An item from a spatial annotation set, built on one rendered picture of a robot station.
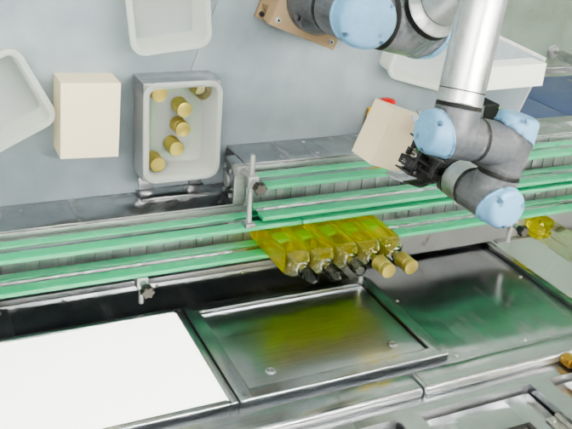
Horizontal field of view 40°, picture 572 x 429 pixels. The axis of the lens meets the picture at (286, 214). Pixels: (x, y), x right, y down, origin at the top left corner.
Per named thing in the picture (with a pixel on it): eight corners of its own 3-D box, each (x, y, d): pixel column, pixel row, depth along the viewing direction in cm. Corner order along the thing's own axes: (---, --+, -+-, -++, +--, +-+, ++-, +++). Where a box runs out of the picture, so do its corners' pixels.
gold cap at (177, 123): (169, 116, 175) (175, 122, 172) (185, 115, 177) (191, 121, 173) (168, 131, 177) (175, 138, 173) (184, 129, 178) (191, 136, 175)
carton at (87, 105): (53, 145, 169) (60, 158, 163) (53, 72, 163) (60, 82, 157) (109, 144, 174) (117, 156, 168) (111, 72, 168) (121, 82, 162)
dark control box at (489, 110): (451, 124, 214) (470, 135, 207) (456, 96, 210) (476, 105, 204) (475, 122, 217) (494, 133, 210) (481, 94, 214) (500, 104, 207)
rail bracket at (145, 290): (122, 286, 176) (139, 317, 165) (122, 259, 173) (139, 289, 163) (140, 283, 178) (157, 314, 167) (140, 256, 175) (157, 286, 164)
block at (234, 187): (219, 193, 184) (230, 206, 178) (220, 155, 180) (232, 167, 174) (233, 191, 185) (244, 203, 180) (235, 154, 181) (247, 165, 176)
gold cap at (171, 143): (163, 135, 177) (169, 141, 173) (178, 134, 178) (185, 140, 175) (163, 150, 178) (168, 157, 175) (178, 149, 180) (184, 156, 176)
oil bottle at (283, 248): (249, 237, 185) (288, 282, 168) (250, 215, 182) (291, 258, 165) (271, 234, 187) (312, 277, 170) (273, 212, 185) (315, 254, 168)
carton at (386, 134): (375, 97, 163) (395, 109, 157) (431, 118, 171) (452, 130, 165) (351, 151, 166) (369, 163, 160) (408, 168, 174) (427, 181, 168)
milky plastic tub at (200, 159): (133, 170, 179) (144, 185, 172) (133, 72, 169) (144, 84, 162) (206, 163, 186) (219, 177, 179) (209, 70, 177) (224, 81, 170)
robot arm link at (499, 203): (535, 189, 135) (517, 234, 138) (494, 165, 144) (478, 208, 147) (501, 185, 131) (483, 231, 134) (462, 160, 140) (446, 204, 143)
